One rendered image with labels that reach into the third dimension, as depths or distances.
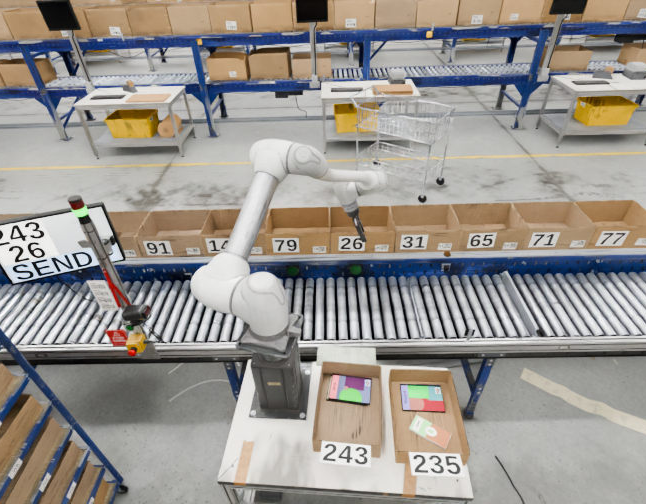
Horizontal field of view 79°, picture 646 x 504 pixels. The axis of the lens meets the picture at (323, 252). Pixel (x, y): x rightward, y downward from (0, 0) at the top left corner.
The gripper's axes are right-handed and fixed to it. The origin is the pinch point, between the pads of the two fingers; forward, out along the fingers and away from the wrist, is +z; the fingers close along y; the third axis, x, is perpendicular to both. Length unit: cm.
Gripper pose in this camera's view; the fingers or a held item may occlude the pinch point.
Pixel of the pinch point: (362, 235)
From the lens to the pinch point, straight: 238.5
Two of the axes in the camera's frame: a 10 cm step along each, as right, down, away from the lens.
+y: 0.0, 6.3, -7.8
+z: 3.7, 7.3, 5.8
